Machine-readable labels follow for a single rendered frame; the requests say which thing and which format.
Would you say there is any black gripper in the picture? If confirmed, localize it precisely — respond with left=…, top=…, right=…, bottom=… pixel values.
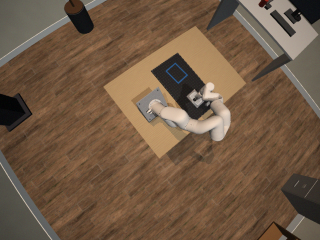
left=193, top=91, right=202, bottom=101

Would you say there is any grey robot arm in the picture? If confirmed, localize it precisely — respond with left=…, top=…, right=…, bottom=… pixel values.
left=147, top=82, right=231, bottom=142

